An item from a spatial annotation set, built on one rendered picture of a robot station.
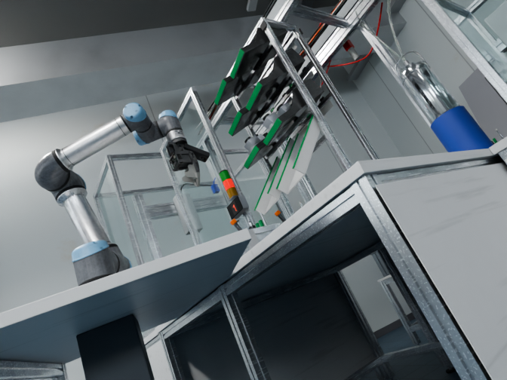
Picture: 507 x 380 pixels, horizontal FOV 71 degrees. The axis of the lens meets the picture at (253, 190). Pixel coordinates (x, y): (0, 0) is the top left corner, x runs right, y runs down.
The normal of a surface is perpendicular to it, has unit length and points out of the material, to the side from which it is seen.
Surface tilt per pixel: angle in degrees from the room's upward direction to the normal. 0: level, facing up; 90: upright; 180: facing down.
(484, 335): 90
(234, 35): 90
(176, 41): 90
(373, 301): 90
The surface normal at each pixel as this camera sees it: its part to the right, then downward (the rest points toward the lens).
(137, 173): 0.19, -0.44
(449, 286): 0.48, -0.51
